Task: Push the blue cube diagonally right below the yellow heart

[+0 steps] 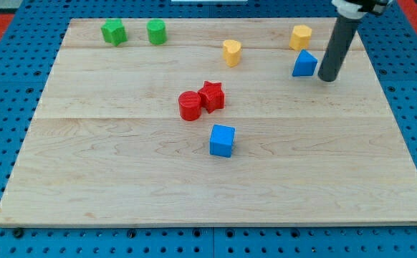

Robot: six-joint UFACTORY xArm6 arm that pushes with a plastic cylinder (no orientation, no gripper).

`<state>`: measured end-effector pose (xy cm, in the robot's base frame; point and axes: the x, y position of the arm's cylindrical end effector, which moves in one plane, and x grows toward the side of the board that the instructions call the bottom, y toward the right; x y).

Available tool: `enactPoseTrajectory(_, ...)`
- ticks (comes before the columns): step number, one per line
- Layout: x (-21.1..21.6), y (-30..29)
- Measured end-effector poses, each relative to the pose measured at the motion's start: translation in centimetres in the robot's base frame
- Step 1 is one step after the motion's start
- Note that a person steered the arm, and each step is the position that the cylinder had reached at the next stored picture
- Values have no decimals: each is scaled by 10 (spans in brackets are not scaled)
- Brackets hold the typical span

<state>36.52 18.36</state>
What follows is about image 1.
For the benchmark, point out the white black robot arm end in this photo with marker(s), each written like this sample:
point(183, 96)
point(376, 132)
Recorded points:
point(357, 9)

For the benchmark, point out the blue cube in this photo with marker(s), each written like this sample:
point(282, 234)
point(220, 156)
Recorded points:
point(221, 141)

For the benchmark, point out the yellow heart block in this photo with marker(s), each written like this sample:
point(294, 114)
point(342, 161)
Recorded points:
point(231, 52)

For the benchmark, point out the light wooden board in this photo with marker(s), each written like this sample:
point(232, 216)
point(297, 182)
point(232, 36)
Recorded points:
point(107, 147)

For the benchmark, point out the red cylinder block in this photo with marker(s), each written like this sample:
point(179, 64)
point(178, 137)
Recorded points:
point(189, 105)

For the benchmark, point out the red star block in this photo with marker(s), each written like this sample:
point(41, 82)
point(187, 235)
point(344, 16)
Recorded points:
point(212, 96)

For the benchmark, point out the green cylinder block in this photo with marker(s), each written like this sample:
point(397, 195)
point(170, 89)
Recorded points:
point(156, 29)

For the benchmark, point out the blue triangular prism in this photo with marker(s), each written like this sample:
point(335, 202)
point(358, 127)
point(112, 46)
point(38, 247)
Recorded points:
point(305, 64)

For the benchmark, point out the yellow hexagon block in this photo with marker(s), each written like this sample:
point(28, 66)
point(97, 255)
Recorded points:
point(300, 38)

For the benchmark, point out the green star block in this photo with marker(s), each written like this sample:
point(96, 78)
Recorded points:
point(113, 31)

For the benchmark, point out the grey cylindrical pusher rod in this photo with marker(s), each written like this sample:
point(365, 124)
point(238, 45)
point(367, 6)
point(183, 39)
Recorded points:
point(337, 48)

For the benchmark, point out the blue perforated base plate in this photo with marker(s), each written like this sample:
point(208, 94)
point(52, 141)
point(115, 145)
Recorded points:
point(28, 49)

